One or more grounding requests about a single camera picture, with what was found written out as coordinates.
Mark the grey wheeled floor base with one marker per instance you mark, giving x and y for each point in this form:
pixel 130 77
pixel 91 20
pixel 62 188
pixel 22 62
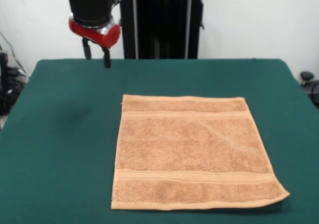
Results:
pixel 307 76

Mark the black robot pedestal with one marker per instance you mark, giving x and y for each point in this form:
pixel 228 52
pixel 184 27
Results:
pixel 162 34

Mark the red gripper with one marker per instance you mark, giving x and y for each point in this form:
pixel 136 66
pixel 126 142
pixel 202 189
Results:
pixel 99 37

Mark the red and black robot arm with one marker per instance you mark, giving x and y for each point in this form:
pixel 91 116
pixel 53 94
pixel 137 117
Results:
pixel 89 5

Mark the dark green table cloth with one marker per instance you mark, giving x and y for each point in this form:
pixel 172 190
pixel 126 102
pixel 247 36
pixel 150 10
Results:
pixel 62 146

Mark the tan terry cloth towel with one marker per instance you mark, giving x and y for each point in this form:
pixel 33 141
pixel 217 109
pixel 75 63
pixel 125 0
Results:
pixel 189 146

